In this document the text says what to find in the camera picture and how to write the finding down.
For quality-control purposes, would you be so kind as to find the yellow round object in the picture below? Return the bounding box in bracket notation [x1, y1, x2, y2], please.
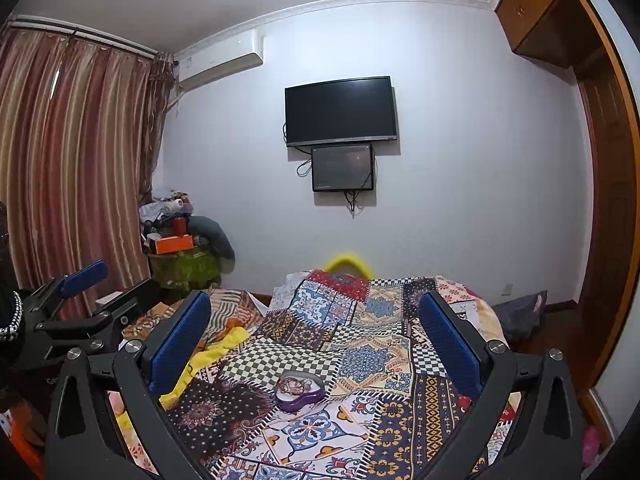
[322, 252, 374, 280]

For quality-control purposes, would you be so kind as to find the wooden wardrobe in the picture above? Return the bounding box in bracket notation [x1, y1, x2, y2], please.
[490, 0, 639, 431]

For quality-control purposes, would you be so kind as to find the pink slipper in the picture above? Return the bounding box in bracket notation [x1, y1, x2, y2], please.
[582, 426, 601, 468]

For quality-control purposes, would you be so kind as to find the pile of clutter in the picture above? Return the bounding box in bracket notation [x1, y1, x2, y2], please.
[138, 190, 193, 237]

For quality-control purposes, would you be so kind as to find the small black wall monitor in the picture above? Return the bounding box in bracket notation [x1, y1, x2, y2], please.
[311, 144, 375, 193]

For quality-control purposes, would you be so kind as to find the yellow cloth strip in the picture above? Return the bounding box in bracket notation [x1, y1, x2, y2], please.
[160, 326, 250, 411]

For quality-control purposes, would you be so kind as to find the red white box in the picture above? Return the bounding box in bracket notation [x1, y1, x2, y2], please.
[96, 290, 122, 310]

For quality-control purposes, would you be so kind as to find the black wall television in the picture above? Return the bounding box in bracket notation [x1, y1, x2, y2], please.
[284, 76, 398, 148]

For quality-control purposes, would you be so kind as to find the striped red curtain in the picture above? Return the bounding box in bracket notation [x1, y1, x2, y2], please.
[1, 28, 175, 320]

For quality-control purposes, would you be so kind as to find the orange box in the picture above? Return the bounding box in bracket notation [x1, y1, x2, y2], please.
[152, 234, 194, 255]

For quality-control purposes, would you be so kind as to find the green patterned box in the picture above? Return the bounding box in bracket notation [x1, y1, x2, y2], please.
[149, 248, 221, 292]

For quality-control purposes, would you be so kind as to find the white air conditioner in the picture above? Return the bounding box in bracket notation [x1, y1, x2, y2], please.
[178, 29, 264, 92]

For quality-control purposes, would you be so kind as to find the black white braided cord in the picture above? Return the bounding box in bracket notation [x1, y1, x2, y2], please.
[0, 289, 24, 343]

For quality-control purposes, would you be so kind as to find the dark green pillow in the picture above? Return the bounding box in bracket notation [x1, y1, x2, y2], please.
[188, 216, 235, 274]

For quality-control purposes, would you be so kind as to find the patchwork bed quilt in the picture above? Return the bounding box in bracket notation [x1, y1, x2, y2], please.
[106, 268, 524, 480]

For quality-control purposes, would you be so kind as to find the dark bag on floor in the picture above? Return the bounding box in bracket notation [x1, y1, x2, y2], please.
[492, 290, 548, 344]

